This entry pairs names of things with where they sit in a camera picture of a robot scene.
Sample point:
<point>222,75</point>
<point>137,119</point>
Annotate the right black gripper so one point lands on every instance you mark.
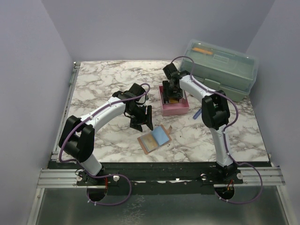
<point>167,93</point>

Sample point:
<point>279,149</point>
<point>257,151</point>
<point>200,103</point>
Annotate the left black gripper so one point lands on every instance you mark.
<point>145,119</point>

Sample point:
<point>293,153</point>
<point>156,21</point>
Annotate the gold credit card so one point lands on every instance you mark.
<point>173,101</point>

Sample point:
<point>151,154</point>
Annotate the tan leather card holder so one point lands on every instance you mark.
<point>155,139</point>

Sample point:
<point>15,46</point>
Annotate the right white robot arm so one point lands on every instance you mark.
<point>215,113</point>

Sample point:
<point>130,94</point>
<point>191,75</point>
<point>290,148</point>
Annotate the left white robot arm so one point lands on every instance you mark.
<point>78,136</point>

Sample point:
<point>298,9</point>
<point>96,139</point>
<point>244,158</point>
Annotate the pink card box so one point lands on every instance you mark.
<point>173,109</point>

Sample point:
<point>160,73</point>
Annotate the red blue screwdriver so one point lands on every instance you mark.
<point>197,114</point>

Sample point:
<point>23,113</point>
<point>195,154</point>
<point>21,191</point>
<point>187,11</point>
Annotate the green plastic toolbox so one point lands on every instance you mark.
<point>227,70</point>

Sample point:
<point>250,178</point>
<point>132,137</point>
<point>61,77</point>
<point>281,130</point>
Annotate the orange tool inside toolbox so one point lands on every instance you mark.
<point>203,51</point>

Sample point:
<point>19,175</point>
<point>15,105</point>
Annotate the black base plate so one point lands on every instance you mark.
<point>157,178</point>

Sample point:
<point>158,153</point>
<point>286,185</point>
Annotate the aluminium mounting rail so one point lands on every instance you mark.
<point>66,178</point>

